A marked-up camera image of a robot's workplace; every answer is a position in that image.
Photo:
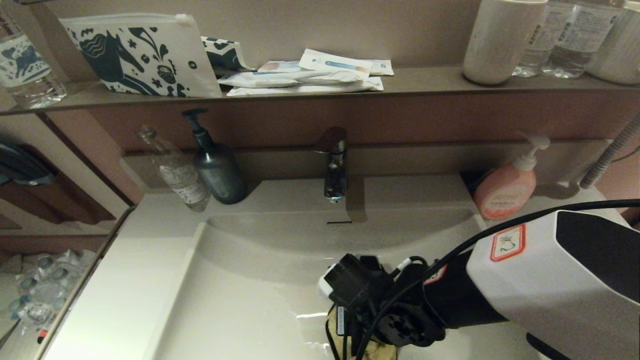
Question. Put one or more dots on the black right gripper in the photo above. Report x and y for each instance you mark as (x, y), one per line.
(357, 322)

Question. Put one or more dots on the yellow cloth with black trim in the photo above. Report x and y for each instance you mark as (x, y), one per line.
(382, 351)

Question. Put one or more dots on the chrome faucet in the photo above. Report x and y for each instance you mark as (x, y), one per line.
(336, 170)

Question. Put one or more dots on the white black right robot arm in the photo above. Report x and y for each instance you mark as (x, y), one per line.
(550, 290)

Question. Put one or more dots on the white sink basin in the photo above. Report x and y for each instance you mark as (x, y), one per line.
(240, 300)

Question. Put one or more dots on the pink soap pump bottle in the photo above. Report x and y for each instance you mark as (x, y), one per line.
(502, 192)

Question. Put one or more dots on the dark grey pump bottle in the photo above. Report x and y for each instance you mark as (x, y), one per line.
(217, 175)

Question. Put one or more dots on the uncapped clear plastic bottle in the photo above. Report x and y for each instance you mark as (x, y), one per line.
(182, 180)

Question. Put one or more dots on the flat white packet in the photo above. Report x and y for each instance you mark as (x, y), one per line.
(310, 89)

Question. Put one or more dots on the long white tube packet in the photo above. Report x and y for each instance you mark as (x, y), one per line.
(280, 79)

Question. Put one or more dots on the white sachet with blue stripe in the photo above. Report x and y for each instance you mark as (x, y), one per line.
(335, 63)

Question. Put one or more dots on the white sachet with orange print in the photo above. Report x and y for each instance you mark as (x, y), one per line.
(280, 66)

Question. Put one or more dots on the shrink-wrapped water bottle pack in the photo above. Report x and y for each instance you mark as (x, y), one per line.
(45, 285)

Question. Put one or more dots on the small horse print pouch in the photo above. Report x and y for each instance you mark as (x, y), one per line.
(225, 54)

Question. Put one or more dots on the speckled white ceramic cup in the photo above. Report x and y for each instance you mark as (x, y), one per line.
(500, 40)

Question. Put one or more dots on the clear water bottle white label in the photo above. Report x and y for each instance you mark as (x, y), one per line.
(580, 40)
(537, 50)

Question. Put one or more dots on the large horse print pouch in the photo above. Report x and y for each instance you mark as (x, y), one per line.
(145, 60)

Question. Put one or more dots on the dark grey slipper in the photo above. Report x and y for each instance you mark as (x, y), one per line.
(25, 167)

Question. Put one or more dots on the plain white ceramic cup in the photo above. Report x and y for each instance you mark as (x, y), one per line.
(620, 50)

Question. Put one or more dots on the water bottle blue animal label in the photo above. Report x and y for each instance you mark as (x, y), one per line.
(25, 65)

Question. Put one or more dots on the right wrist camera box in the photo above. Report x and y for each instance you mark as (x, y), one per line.
(350, 282)

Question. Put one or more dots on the brown wall shelf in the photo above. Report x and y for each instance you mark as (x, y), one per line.
(425, 81)

